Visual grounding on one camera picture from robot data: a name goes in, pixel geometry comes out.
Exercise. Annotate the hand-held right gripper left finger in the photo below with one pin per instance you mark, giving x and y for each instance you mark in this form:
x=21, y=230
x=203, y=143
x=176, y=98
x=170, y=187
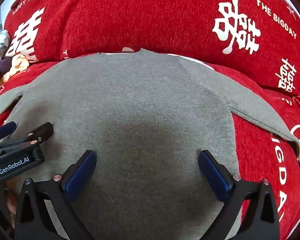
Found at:
x=80, y=176

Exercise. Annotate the grey knitted sweater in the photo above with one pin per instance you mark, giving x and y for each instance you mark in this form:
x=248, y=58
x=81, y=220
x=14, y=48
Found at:
x=140, y=105

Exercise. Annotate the red printed sofa cover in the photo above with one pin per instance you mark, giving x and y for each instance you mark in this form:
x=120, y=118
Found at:
x=260, y=155

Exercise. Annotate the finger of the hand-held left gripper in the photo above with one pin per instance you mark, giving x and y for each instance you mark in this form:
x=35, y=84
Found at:
x=5, y=128
x=43, y=131

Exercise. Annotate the red printed back cushion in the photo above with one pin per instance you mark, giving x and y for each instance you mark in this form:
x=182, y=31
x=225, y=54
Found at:
x=140, y=17

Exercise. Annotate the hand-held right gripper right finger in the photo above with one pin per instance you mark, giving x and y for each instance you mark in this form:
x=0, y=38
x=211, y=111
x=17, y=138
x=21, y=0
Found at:
x=215, y=177

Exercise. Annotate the person's left hand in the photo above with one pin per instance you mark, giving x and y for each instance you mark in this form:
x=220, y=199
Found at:
x=11, y=200

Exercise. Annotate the yellow cloth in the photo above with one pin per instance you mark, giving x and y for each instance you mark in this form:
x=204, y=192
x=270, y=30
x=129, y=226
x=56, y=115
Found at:
x=18, y=62

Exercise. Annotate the dark purple cloth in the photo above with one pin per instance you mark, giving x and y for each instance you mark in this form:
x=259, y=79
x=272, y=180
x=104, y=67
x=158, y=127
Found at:
x=5, y=66

